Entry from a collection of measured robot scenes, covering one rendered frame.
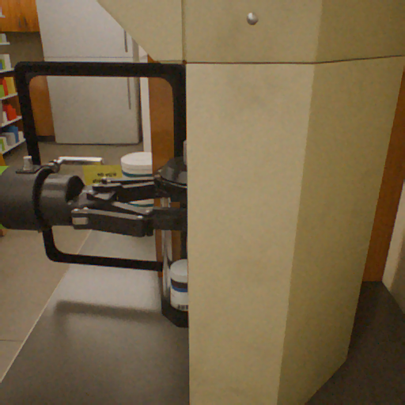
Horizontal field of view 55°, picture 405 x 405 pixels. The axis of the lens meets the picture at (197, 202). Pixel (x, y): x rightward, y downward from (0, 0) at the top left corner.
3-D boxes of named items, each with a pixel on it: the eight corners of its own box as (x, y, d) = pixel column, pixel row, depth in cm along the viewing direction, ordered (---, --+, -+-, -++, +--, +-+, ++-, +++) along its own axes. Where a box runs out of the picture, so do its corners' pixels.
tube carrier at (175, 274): (228, 283, 66) (232, 161, 58) (227, 327, 57) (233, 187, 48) (164, 280, 67) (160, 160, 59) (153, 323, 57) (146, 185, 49)
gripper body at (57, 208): (33, 185, 51) (103, 187, 51) (59, 165, 59) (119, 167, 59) (42, 236, 54) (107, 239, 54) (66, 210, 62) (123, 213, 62)
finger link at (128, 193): (95, 212, 57) (93, 209, 59) (168, 201, 62) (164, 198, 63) (92, 187, 56) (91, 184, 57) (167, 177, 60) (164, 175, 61)
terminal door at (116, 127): (188, 274, 79) (186, 62, 63) (47, 261, 83) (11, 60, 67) (189, 272, 79) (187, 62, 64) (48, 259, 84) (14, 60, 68)
